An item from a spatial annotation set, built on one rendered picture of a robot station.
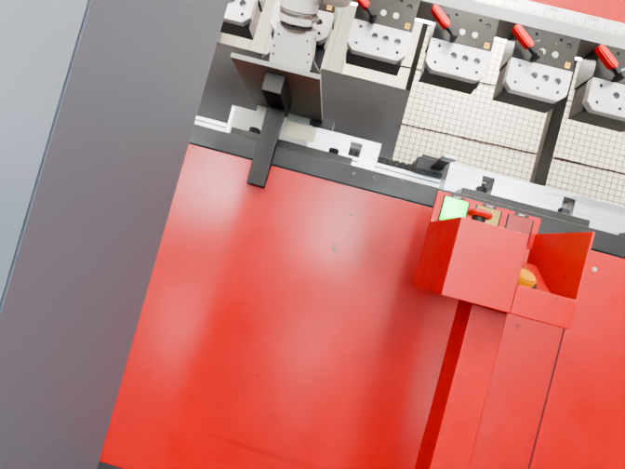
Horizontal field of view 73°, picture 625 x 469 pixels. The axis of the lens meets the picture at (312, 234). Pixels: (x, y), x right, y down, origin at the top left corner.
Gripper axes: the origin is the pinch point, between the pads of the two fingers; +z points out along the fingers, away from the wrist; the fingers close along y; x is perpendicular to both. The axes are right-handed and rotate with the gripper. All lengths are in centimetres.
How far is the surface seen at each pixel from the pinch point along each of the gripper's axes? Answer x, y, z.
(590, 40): -20, -68, -23
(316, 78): 20.8, -9.5, -11.6
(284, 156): 19.7, -5.3, 7.2
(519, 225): 32, -53, 1
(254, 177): 25.3, -0.6, 10.8
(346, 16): -284, 16, 35
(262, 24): -275, 84, 55
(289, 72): 20.8, -4.1, -11.6
